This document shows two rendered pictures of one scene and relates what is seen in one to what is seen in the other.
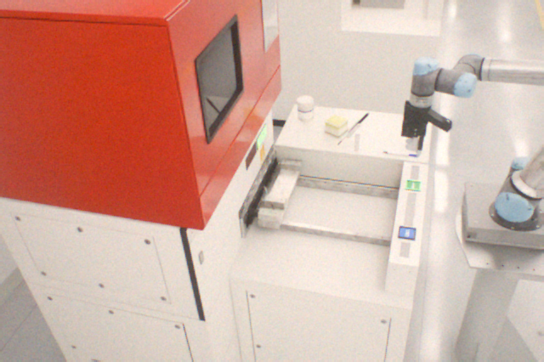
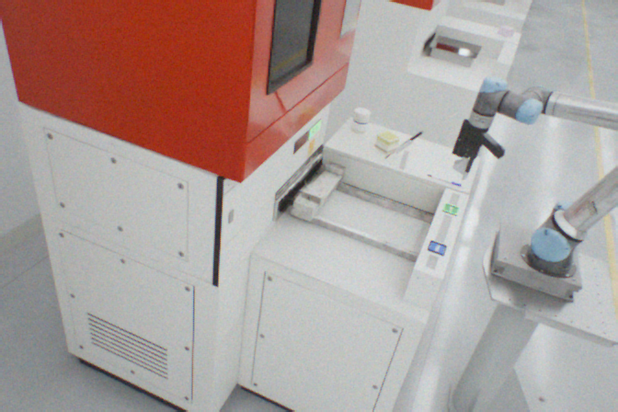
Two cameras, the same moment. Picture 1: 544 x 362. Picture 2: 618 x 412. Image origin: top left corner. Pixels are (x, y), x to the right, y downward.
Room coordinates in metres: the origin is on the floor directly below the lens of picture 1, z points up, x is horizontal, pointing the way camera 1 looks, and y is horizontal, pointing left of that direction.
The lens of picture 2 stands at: (-0.06, 0.02, 1.97)
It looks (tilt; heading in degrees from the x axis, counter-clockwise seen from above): 35 degrees down; 358
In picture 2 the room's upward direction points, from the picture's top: 10 degrees clockwise
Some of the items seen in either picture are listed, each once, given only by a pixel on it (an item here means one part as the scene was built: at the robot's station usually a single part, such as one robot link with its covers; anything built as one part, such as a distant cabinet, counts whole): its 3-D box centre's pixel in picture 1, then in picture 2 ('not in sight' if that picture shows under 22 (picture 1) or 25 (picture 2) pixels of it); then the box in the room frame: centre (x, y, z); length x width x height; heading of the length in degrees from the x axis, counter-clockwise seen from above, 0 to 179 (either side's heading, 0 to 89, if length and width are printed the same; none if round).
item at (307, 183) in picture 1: (336, 186); (373, 199); (1.68, -0.27, 0.84); 0.50 x 0.02 x 0.03; 71
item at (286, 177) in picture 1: (280, 195); (319, 192); (1.62, -0.05, 0.87); 0.36 x 0.08 x 0.03; 161
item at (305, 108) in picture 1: (305, 109); (360, 120); (2.02, -0.19, 1.01); 0.07 x 0.07 x 0.10
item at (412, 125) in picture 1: (416, 119); (470, 140); (1.51, -0.51, 1.25); 0.09 x 0.08 x 0.12; 71
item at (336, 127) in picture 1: (336, 127); (386, 143); (1.88, -0.30, 1.00); 0.07 x 0.07 x 0.07; 46
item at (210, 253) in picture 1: (239, 194); (280, 175); (1.45, 0.11, 1.02); 0.82 x 0.03 x 0.40; 161
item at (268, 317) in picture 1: (340, 272); (358, 287); (1.60, -0.29, 0.41); 0.97 x 0.64 x 0.82; 161
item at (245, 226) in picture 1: (259, 191); (300, 183); (1.62, 0.03, 0.89); 0.44 x 0.02 x 0.10; 161
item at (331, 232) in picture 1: (322, 230); (351, 233); (1.43, -0.19, 0.84); 0.50 x 0.02 x 0.03; 71
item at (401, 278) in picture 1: (408, 223); (439, 243); (1.38, -0.49, 0.89); 0.55 x 0.09 x 0.14; 161
